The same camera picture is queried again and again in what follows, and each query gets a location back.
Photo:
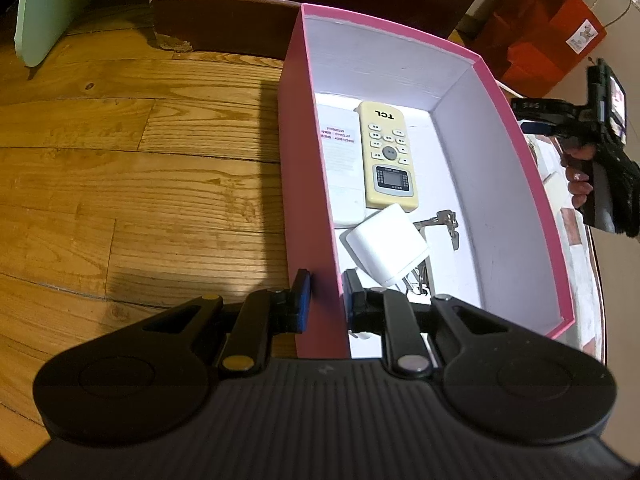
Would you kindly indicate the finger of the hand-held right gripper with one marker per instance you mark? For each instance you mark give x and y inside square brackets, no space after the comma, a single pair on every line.
[545,110]
[537,128]

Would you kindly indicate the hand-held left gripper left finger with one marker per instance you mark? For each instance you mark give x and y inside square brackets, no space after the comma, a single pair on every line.
[300,302]

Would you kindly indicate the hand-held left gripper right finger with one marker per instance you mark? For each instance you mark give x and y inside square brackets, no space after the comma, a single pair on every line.
[356,305]

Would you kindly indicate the white charger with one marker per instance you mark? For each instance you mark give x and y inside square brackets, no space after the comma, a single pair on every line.
[385,245]

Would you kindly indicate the pink cardboard box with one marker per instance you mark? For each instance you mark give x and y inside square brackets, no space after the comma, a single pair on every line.
[500,185]

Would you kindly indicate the metal keys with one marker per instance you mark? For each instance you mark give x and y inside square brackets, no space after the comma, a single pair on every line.
[447,220]

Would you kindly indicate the white remote control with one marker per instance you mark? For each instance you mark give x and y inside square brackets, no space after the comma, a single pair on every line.
[340,175]

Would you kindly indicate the cream remote control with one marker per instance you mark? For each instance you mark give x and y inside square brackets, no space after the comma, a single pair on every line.
[387,160]

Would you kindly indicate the person's right hand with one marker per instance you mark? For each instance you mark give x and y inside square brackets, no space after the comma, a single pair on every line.
[579,175]

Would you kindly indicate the orange paper bag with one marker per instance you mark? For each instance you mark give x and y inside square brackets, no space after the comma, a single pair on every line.
[540,35]

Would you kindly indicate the pink checked tablecloth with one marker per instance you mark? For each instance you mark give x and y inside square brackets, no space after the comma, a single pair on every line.
[575,260]

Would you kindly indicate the green board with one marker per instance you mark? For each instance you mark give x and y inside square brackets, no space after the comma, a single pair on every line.
[45,10]

